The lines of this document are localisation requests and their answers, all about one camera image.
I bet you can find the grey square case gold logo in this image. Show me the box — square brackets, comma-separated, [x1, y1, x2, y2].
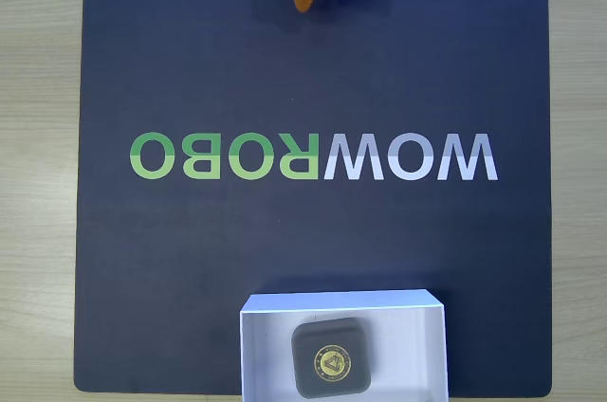
[290, 317, 374, 399]

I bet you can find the white cardboard box bin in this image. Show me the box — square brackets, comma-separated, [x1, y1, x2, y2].
[239, 288, 450, 402]

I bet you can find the dark blue WOWROBO mat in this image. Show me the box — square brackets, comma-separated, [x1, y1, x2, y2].
[73, 0, 554, 395]

